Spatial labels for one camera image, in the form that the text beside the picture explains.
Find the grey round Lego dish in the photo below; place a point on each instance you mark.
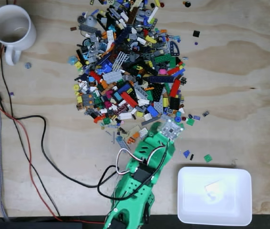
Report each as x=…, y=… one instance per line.
x=90, y=21

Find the red Lego slope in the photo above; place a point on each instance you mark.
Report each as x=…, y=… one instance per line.
x=95, y=75

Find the dark blue long Lego plate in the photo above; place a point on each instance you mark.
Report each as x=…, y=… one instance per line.
x=161, y=79

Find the green Lego plate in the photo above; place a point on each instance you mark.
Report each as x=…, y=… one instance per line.
x=163, y=58

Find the black round Lego knob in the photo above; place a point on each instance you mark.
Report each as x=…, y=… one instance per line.
x=186, y=3

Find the yellow Lego brick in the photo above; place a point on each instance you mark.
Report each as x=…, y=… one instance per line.
x=78, y=64

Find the blue Lego wedge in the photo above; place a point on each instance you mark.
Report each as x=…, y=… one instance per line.
x=186, y=153

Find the small grey black Lego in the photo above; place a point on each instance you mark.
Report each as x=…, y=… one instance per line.
x=205, y=113

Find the white long Lego tile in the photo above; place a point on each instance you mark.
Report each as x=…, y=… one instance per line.
x=152, y=14

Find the dark blue Technic panel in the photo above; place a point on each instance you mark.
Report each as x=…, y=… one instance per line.
x=174, y=48

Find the small orange Lego piece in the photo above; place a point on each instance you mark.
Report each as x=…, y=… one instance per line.
x=131, y=140

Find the black Lego wedge plate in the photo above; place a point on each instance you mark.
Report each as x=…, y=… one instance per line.
x=157, y=93

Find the grey Lego bar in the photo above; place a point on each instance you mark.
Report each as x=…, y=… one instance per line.
x=149, y=122

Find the red long Lego plate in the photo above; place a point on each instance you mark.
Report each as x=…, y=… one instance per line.
x=175, y=87

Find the green square Lego tile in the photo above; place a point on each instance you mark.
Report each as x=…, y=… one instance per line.
x=207, y=158
x=190, y=122

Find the blue round Lego piece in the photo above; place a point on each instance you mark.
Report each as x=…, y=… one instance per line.
x=28, y=65

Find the pink round Lego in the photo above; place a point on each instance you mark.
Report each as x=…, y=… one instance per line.
x=163, y=71

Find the grey plate orange studs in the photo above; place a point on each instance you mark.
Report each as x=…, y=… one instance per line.
x=88, y=99

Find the small black Lego piece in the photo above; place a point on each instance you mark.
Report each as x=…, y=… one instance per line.
x=191, y=157

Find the blue tile cyan grille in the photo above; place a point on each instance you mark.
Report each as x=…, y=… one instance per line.
x=117, y=96

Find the blue Lego brick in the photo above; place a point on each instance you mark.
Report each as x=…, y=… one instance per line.
x=152, y=111

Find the light blue Lego plate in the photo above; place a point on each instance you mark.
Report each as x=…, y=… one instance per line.
x=166, y=117

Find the camera circuit board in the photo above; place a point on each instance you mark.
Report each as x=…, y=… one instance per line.
x=172, y=130

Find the white ceramic mug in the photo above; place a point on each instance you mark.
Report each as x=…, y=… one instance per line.
x=13, y=23

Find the dark grey Lego gear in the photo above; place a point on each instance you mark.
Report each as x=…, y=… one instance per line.
x=80, y=19

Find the brown Lego tile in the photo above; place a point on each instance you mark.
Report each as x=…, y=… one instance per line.
x=73, y=28

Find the small green Lego tile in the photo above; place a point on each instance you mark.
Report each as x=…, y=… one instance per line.
x=106, y=121

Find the black square Lego tile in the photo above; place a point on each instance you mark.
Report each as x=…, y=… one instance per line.
x=196, y=33

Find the white long Lego plate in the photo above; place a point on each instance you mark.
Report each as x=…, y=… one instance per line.
x=125, y=116

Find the grey long Lego plate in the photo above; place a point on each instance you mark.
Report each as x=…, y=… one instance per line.
x=88, y=28

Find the blue Lego tile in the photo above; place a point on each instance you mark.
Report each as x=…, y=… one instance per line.
x=197, y=117

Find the white studded Lego plate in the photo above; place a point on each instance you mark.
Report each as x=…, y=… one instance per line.
x=110, y=35

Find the grey blue Lego plate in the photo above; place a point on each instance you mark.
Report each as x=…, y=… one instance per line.
x=122, y=142

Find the grey Lego wedge plate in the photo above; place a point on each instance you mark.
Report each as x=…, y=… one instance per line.
x=158, y=106

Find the white plastic bin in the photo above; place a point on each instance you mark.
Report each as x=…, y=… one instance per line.
x=214, y=195

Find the cyan translucent Lego piece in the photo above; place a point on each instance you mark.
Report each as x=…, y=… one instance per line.
x=72, y=60

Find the white Lego grille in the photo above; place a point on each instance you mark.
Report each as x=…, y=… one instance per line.
x=120, y=60

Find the light grey Lego plate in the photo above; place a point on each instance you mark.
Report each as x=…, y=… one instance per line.
x=112, y=76

